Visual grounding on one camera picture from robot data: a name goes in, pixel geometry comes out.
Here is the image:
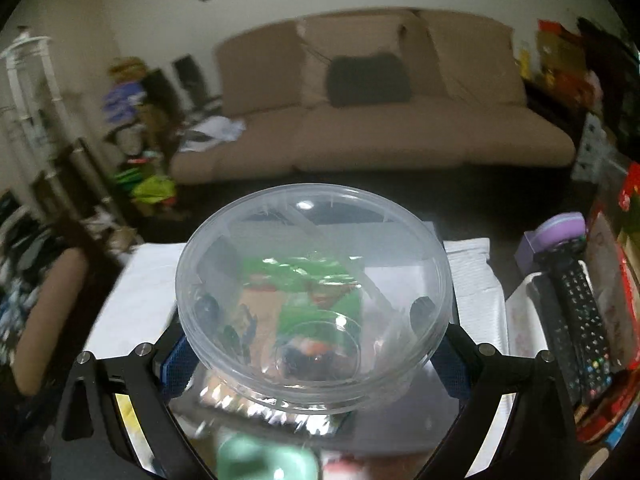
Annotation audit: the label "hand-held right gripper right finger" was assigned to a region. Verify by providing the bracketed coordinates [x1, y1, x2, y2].
[415, 325, 583, 480]

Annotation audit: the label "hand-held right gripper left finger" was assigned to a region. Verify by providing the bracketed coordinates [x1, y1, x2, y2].
[52, 332, 221, 480]

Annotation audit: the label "clear round plastic container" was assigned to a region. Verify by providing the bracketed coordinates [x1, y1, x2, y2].
[175, 184, 455, 417]

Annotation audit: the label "white box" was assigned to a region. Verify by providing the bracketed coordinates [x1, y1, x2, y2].
[505, 272, 566, 361]

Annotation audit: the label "black remote control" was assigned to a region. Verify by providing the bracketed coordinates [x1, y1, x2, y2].
[532, 255, 583, 406]
[555, 260, 615, 401]

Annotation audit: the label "mint green plastic bowl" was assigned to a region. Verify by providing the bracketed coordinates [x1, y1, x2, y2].
[216, 435, 321, 480]

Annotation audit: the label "green snack packet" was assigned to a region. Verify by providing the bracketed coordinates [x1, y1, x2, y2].
[240, 255, 363, 341]

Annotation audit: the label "beige armchair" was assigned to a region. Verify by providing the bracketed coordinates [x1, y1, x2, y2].
[10, 247, 91, 396]

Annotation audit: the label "bright green bag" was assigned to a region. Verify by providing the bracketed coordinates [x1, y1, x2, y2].
[115, 167, 178, 206]

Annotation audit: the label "purple round box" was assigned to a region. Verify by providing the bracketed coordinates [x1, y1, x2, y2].
[517, 212, 588, 261]

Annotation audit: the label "patterned blanket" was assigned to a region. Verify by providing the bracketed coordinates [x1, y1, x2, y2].
[0, 205, 58, 326]

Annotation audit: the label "dark wooden shelf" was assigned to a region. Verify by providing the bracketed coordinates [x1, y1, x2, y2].
[47, 137, 128, 223]

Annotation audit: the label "white clothes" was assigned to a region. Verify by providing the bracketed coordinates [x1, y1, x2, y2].
[180, 115, 248, 153]

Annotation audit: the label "red box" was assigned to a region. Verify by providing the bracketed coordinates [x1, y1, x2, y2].
[575, 162, 640, 446]

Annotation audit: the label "beige sofa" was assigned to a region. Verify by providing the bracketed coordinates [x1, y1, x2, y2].
[170, 8, 576, 186]

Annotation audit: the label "purple printed bag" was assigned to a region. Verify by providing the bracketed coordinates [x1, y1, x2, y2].
[102, 82, 148, 123]

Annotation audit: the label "dark cushion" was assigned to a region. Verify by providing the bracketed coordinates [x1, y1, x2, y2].
[326, 53, 413, 107]

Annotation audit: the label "shelf of colourful boxes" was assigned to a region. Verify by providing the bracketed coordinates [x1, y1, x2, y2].
[517, 17, 640, 126]

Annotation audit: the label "white coat rack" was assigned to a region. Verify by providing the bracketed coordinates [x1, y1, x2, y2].
[0, 27, 126, 241]

